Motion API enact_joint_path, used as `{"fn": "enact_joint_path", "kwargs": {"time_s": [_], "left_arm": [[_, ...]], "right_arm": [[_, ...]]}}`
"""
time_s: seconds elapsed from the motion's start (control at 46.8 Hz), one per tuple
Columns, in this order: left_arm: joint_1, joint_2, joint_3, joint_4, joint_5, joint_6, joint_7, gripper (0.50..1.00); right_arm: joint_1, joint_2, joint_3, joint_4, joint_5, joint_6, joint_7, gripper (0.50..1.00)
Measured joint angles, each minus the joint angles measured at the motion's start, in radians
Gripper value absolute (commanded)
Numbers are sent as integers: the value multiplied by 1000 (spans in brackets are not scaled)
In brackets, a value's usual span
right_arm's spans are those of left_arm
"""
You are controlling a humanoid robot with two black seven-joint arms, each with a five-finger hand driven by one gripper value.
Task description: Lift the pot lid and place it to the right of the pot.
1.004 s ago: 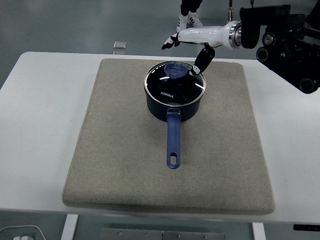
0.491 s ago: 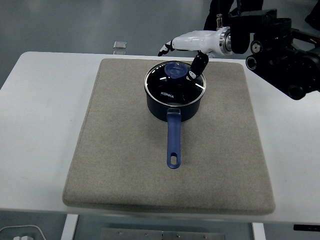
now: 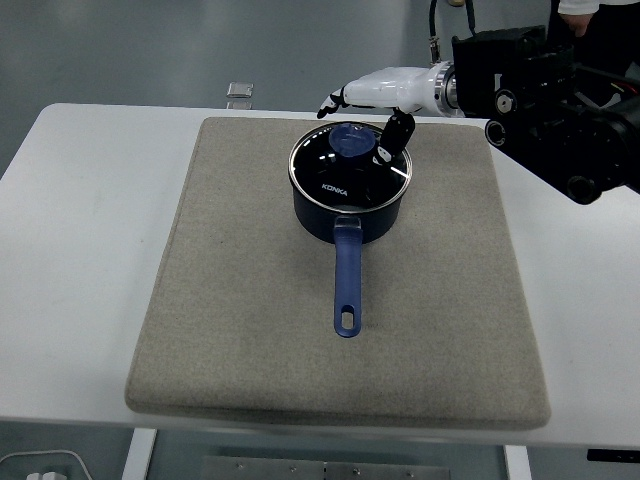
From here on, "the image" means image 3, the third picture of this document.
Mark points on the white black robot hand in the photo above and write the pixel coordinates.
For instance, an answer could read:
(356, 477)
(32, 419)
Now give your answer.
(390, 87)

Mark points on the glass pot lid blue knob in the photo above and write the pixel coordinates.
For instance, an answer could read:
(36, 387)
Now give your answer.
(325, 170)

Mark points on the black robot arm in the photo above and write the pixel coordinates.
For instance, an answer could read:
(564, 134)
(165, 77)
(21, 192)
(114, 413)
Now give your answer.
(550, 110)

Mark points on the dark blue saucepan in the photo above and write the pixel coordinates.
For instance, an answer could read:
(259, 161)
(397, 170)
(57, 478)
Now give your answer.
(320, 220)

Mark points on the small clear floor plate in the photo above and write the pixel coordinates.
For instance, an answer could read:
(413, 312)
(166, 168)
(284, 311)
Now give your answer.
(240, 89)

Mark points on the person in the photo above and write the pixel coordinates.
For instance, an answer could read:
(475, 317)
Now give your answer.
(607, 45)

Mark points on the beige fabric mat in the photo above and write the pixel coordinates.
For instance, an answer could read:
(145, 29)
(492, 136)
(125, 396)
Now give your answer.
(250, 325)

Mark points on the grey metal plate with screws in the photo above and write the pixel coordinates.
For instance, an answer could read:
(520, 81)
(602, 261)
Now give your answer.
(325, 470)

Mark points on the white table leg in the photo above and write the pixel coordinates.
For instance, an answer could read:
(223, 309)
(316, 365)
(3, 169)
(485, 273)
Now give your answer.
(517, 464)
(139, 455)

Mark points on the black bar under table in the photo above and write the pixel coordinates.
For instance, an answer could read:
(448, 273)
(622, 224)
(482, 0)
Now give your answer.
(612, 455)

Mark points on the white power adapter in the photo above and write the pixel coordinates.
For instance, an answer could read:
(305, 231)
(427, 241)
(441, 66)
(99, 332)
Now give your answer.
(47, 476)

